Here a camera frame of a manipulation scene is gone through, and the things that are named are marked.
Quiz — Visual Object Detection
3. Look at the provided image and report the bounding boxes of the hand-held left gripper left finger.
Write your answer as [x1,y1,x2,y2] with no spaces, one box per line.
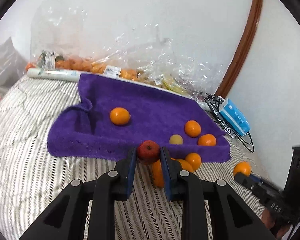
[19,146,138,240]

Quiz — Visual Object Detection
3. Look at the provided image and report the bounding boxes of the small red apple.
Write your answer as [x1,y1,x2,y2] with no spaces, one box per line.
[137,140,160,165]

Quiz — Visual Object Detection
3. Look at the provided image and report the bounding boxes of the clear bag of mandarins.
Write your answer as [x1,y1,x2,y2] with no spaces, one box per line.
[90,37,170,82]
[25,0,95,72]

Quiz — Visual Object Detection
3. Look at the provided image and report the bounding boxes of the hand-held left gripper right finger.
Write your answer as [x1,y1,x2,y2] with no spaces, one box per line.
[160,147,277,240]

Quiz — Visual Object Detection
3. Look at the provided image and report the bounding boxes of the purple towel-lined tray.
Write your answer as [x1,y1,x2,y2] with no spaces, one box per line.
[47,73,232,162]

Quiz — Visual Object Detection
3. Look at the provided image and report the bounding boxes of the person's right hand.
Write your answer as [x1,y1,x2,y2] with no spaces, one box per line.
[261,205,294,239]

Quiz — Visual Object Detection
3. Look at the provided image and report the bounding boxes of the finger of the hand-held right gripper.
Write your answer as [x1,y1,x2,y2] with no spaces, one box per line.
[234,173,268,193]

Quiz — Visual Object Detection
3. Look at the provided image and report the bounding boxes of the striped quilted mattress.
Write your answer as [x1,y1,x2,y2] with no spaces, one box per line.
[0,74,280,240]

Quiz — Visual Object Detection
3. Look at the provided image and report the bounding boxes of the orange mandarin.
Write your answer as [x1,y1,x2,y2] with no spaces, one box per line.
[197,134,217,147]
[233,162,252,178]
[151,159,165,188]
[109,107,131,126]
[185,152,202,171]
[184,120,202,138]
[172,158,194,173]

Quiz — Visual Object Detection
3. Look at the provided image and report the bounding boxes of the grey plastic bag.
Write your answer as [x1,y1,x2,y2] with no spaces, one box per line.
[0,37,28,105]

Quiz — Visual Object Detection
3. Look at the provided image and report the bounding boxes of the blue tissue box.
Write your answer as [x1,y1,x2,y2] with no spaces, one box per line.
[219,99,251,136]

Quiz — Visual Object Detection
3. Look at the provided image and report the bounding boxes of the brown wooden door frame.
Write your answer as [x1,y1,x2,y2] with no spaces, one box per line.
[216,0,265,98]

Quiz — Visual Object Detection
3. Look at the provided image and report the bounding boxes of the small yellow-green fruit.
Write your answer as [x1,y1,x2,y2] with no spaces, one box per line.
[169,134,183,145]

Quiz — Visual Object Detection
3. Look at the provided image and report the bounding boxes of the clear bag of yellow fruit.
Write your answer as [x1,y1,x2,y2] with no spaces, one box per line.
[137,22,198,98]

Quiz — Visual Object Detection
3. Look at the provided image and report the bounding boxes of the black cable bundle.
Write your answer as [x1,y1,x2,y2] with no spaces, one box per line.
[204,92,255,153]

